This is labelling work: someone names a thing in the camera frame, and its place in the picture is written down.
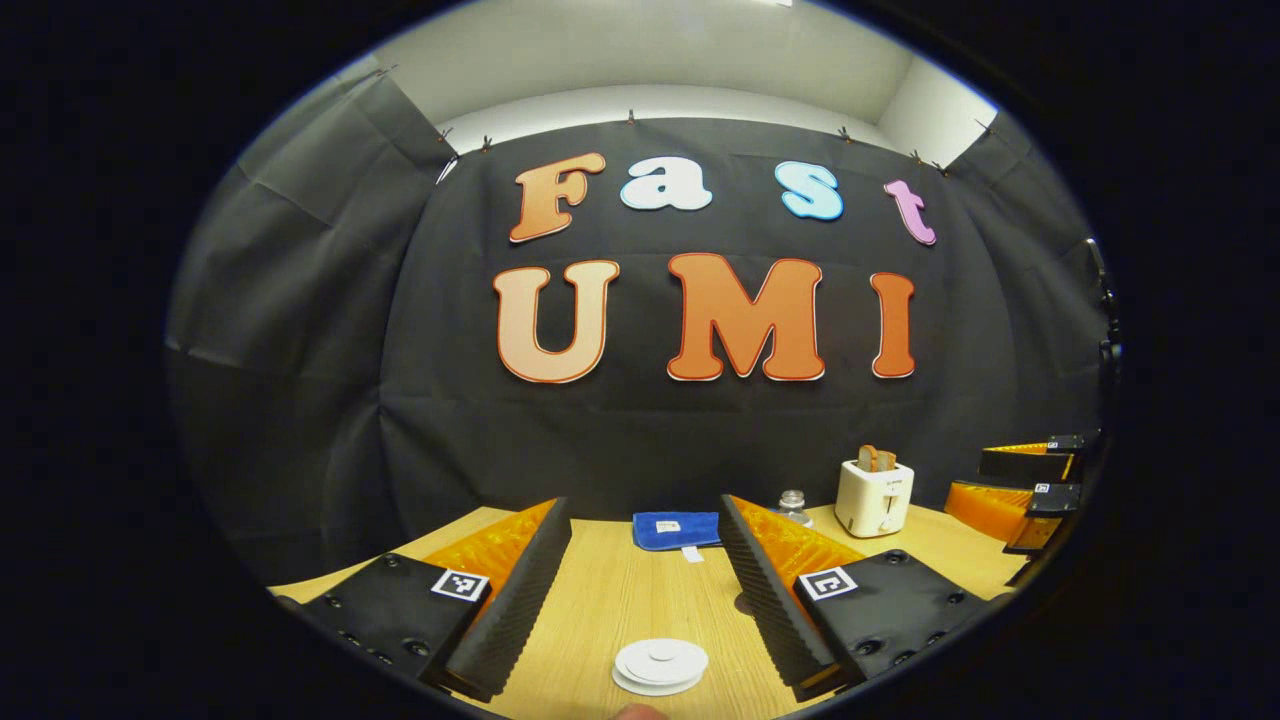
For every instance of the clear white-labelled water bottle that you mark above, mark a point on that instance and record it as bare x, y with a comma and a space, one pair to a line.
794, 505

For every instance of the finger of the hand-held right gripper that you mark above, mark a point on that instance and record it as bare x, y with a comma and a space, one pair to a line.
985, 505
1025, 462

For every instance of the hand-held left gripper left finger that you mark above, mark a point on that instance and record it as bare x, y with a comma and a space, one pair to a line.
520, 590

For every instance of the white saucer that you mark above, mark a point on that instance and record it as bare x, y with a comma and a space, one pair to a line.
650, 692

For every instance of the white toaster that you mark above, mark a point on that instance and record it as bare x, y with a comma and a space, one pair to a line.
872, 505

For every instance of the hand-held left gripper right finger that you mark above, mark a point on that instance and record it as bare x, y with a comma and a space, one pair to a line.
765, 590

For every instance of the brown bread slice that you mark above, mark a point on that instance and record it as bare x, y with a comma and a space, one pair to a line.
868, 459
888, 461

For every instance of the dark brown round coaster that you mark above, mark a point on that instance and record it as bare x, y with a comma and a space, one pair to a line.
742, 603

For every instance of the blue towel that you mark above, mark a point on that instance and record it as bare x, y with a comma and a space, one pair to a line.
675, 530

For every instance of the white teacup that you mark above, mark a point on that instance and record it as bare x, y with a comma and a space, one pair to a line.
625, 675

